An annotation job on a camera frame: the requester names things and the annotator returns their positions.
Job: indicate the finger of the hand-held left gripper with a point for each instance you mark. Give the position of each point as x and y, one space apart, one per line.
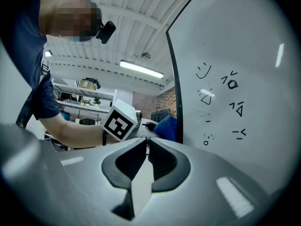
148 132

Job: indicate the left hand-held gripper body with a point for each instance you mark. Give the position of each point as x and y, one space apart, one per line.
120 123

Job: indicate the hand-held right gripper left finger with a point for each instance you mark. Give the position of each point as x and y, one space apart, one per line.
77 173

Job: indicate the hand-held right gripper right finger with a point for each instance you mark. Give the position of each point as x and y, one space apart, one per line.
211 185

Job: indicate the blue cloth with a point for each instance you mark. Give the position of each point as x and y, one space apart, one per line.
168 128

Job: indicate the person's left forearm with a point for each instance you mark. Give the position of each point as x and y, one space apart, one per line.
77 135

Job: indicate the black television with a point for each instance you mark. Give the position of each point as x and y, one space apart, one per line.
161 115

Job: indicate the small green plant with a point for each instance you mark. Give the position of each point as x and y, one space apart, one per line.
85 102
97 101

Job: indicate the white shelving rack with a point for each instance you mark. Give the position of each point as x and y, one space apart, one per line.
80 92

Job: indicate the cardboard box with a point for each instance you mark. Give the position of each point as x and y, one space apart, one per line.
87 84

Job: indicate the ceiling tube light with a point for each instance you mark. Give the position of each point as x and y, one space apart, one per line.
48 53
141 68

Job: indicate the person's navy shirt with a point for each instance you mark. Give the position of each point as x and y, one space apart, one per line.
26 55

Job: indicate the person's head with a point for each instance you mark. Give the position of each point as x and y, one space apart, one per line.
68 18

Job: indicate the black head-mounted camera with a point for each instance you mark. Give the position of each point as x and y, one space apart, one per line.
107 30

